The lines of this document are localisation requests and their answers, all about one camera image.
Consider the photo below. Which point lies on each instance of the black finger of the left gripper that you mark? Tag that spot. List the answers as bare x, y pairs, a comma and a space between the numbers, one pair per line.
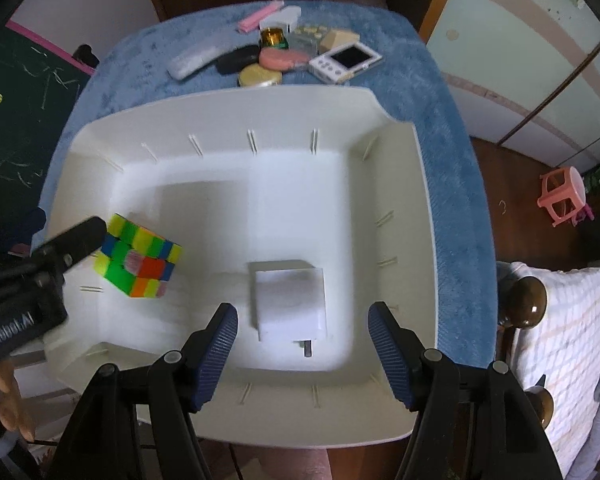
67, 249

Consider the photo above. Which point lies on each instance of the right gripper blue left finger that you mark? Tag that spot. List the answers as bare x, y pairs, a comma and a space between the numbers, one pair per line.
213, 345

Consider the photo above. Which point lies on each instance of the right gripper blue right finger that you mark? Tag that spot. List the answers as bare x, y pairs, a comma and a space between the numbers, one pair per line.
392, 344

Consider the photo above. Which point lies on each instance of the multicolour puzzle cube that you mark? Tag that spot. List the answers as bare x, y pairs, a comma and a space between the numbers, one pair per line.
136, 260

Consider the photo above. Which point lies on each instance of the clear plastic packet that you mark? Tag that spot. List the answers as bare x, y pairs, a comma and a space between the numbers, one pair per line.
202, 53

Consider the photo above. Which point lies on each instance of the black power adapter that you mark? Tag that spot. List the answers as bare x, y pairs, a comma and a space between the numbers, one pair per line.
236, 60

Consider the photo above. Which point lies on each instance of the white handheld game console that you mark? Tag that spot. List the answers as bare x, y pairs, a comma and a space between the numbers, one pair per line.
343, 63

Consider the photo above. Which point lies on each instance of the clear box with gold studs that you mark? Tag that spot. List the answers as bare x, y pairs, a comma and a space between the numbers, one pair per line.
307, 38

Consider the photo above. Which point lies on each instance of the green gold perfume bottle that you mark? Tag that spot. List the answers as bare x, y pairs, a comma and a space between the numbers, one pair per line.
273, 37

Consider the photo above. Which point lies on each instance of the person's left hand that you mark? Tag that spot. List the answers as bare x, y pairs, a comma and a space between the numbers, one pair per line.
14, 415

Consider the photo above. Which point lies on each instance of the white cube charger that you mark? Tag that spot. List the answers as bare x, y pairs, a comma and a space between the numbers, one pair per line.
289, 303

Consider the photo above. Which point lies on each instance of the brown wooden bedpost knob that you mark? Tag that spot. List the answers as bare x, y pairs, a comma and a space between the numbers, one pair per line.
522, 303

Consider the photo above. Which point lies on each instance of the white plastic bin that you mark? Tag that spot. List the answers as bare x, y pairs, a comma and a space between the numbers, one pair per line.
314, 173

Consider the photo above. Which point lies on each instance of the white checkered blanket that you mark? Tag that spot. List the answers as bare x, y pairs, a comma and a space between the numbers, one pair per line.
564, 349

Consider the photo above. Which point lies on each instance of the black chalkboard clip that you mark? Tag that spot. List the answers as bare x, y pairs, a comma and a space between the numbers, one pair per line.
85, 55

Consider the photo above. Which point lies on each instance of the pink plastic stool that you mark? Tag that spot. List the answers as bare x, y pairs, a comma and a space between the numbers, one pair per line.
563, 196

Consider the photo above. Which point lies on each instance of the gold round tin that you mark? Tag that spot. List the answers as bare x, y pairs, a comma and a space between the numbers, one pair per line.
257, 76

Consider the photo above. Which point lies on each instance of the pink round compact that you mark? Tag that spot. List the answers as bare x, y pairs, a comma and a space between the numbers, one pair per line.
282, 60

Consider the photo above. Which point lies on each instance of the pink flat stick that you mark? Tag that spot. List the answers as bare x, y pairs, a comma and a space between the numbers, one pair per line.
252, 21

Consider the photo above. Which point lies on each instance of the blue fuzzy table cover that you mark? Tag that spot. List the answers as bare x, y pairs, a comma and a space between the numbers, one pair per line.
410, 87

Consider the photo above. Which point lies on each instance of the beige wooden block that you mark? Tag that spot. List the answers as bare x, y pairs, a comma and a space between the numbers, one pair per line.
336, 38

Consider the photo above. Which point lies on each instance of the sliding wardrobe door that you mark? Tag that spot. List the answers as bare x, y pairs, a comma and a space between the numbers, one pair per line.
525, 74

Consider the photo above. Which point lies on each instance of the white bottle-shaped object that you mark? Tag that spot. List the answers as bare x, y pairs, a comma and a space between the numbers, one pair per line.
285, 19

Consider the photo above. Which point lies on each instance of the green chalkboard pink frame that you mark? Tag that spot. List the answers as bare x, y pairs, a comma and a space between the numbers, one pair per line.
39, 85

